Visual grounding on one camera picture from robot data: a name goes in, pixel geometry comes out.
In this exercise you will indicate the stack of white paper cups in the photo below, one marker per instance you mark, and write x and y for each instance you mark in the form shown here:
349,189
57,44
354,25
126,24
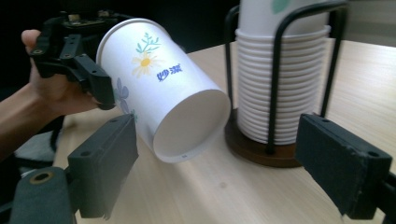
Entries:
299,77

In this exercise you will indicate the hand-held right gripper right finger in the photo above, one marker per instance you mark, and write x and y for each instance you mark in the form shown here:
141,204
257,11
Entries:
336,161

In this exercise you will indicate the flower-print paper cup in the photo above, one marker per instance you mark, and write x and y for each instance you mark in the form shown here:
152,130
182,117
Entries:
174,93

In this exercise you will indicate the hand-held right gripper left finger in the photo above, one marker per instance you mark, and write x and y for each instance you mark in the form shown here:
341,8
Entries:
102,161

